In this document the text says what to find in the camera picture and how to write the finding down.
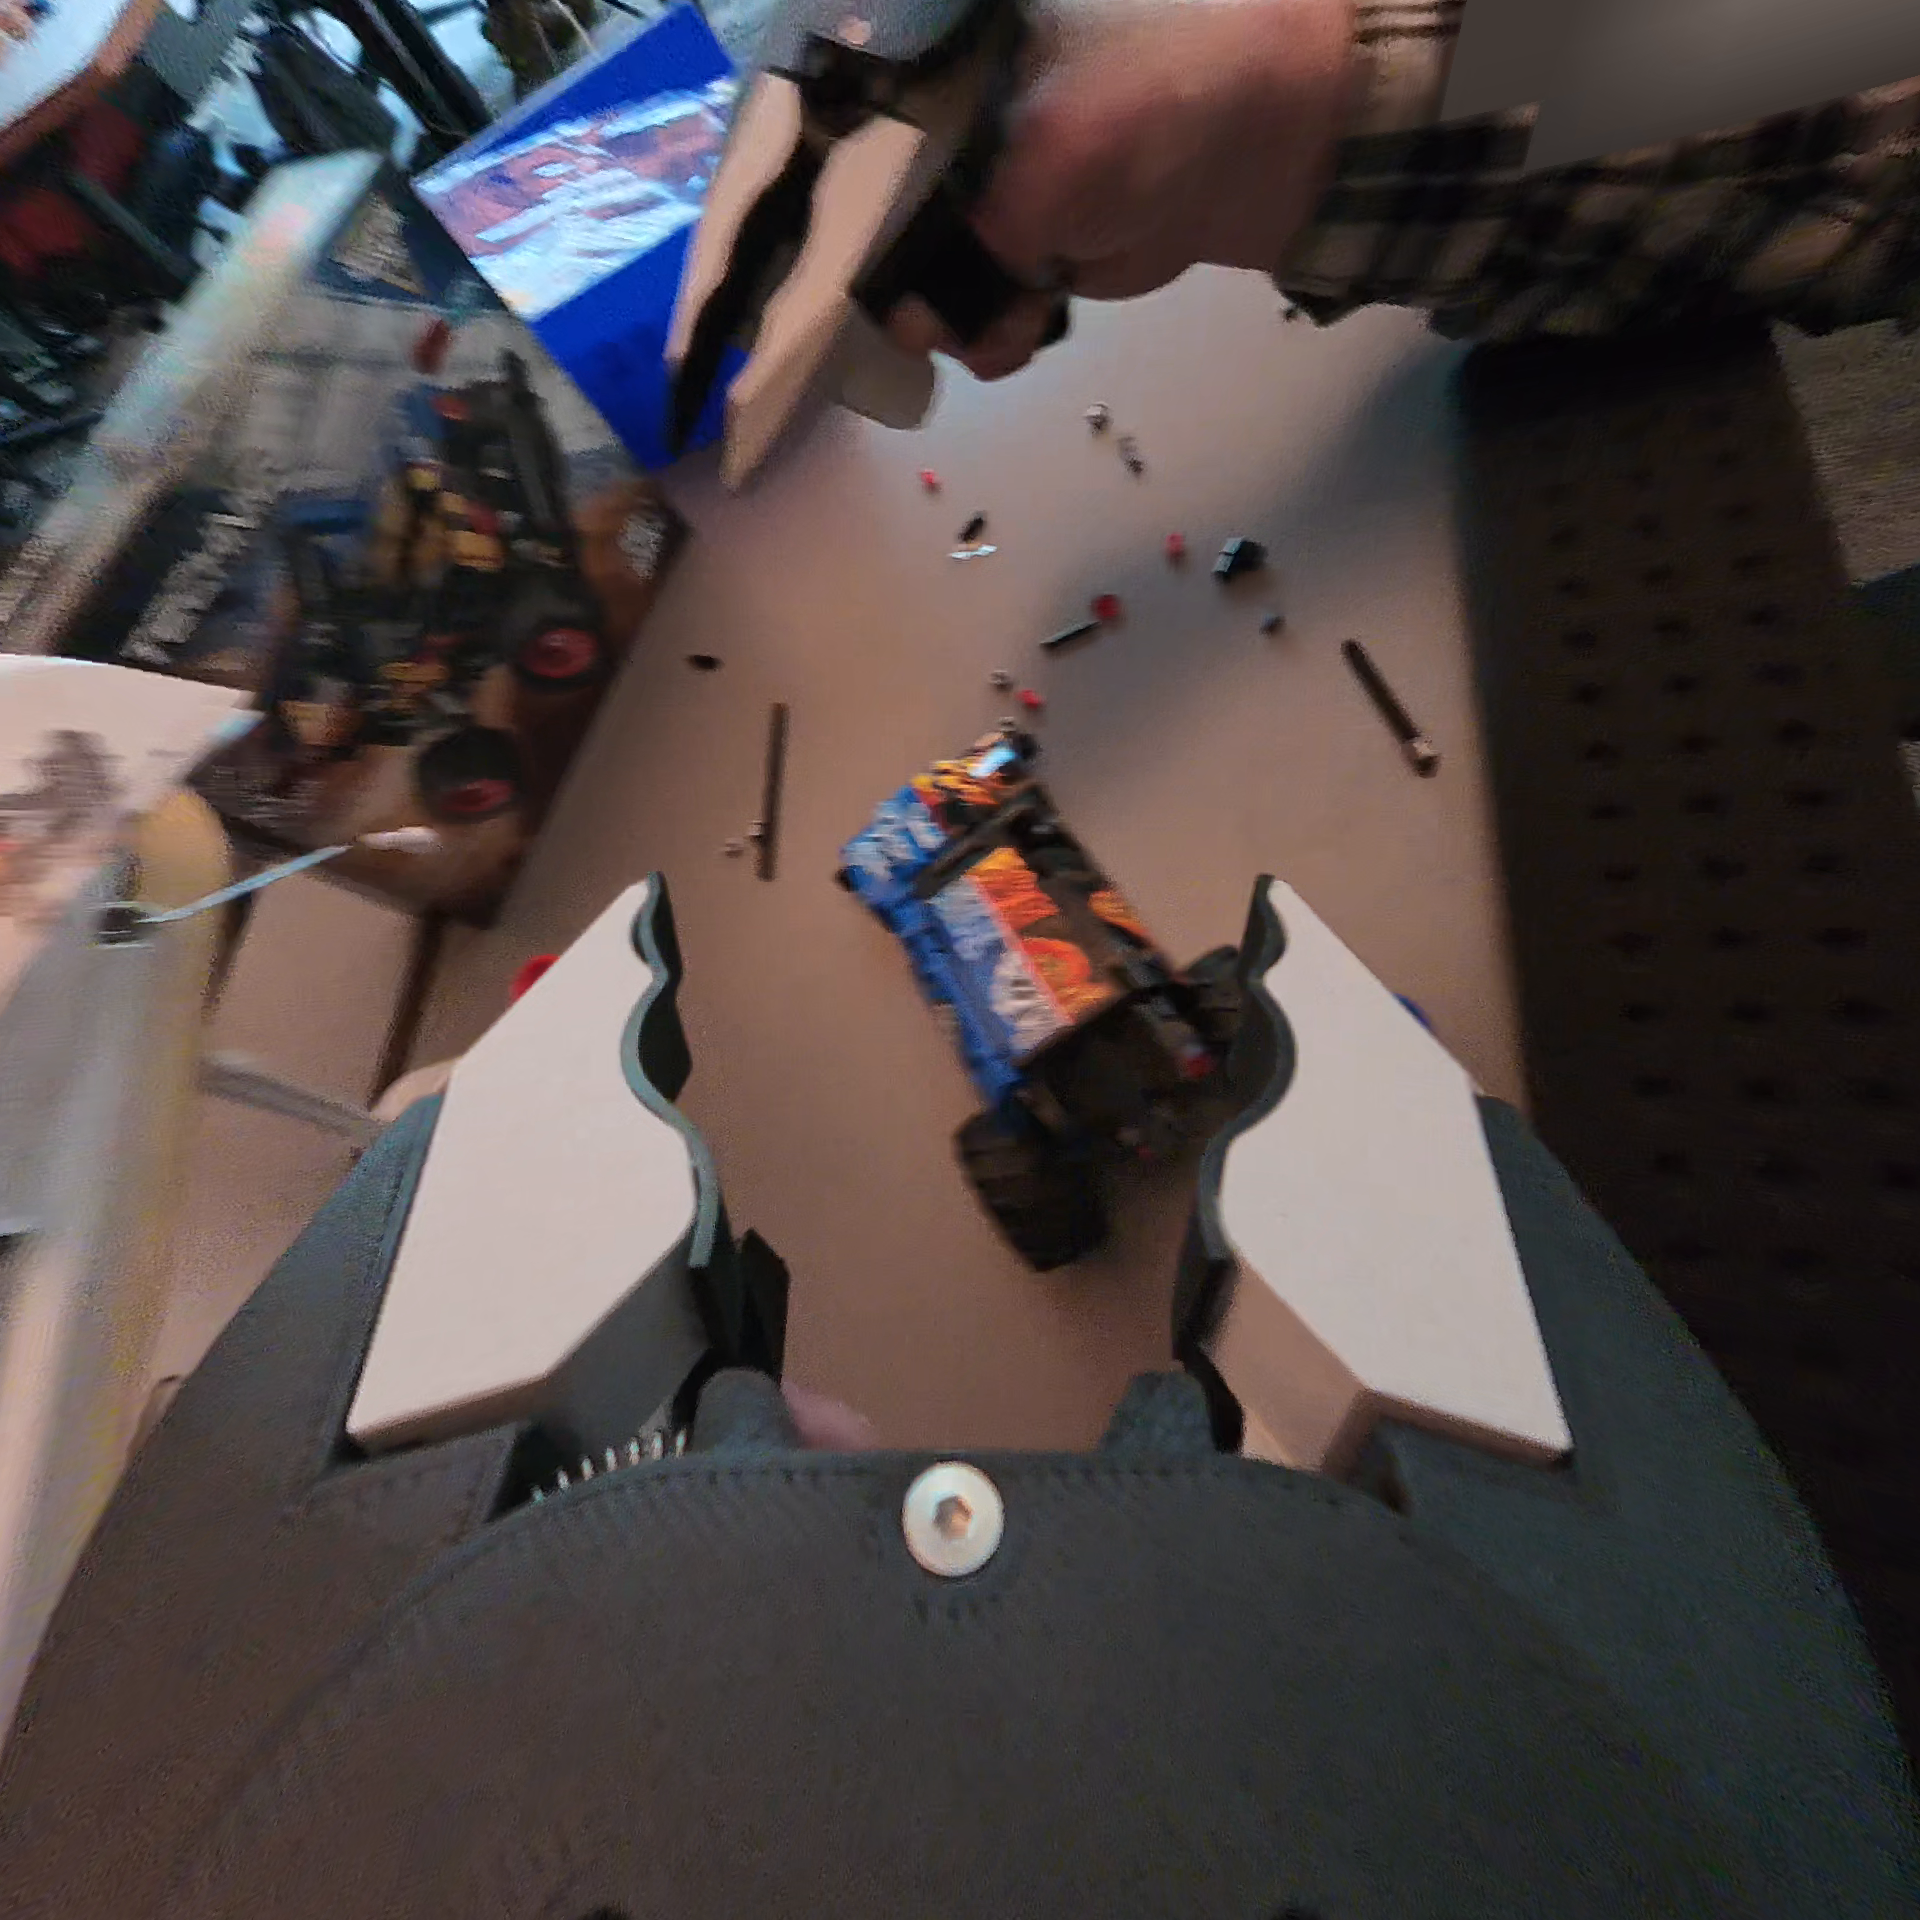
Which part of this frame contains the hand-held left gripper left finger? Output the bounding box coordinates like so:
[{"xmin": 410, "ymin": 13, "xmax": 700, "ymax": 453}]
[{"xmin": 343, "ymin": 875, "xmax": 791, "ymax": 1458}]

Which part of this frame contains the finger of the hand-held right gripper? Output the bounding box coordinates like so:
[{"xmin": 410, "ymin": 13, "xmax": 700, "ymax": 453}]
[
  {"xmin": 660, "ymin": 72, "xmax": 800, "ymax": 457},
  {"xmin": 716, "ymin": 124, "xmax": 932, "ymax": 499}
]

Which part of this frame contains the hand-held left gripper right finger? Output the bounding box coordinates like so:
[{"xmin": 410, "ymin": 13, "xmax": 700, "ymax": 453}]
[{"xmin": 1169, "ymin": 875, "xmax": 1577, "ymax": 1477}]

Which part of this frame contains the toy brick monster truck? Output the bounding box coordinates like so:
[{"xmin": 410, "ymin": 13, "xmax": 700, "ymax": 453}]
[{"xmin": 835, "ymin": 726, "xmax": 1247, "ymax": 1275}]

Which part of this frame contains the person's right forearm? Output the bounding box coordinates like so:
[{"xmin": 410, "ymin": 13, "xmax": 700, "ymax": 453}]
[{"xmin": 1273, "ymin": 0, "xmax": 1920, "ymax": 341}]

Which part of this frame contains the grey desk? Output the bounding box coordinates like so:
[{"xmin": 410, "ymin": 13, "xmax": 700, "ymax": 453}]
[{"xmin": 150, "ymin": 262, "xmax": 1531, "ymax": 1458}]

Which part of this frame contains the clear plastic bag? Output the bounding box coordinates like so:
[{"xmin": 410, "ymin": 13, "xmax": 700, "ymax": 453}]
[{"xmin": 420, "ymin": 75, "xmax": 738, "ymax": 318}]

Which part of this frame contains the blue storage bin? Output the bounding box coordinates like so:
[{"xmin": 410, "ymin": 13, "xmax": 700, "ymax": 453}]
[{"xmin": 412, "ymin": 0, "xmax": 751, "ymax": 475}]

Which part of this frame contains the raised white wooden-edged platform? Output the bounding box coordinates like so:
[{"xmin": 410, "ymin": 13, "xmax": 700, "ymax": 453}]
[{"xmin": 0, "ymin": 787, "xmax": 241, "ymax": 1699}]

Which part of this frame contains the black axle with grey bushing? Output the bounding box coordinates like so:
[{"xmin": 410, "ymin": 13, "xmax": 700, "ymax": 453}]
[{"xmin": 1338, "ymin": 637, "xmax": 1442, "ymax": 778}]

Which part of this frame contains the printed toy truck box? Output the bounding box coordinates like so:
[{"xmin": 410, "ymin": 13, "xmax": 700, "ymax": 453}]
[{"xmin": 0, "ymin": 151, "xmax": 692, "ymax": 924}]

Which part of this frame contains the thin wire white tip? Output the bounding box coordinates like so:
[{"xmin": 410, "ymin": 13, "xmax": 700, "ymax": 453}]
[{"xmin": 96, "ymin": 825, "xmax": 444, "ymax": 948}]

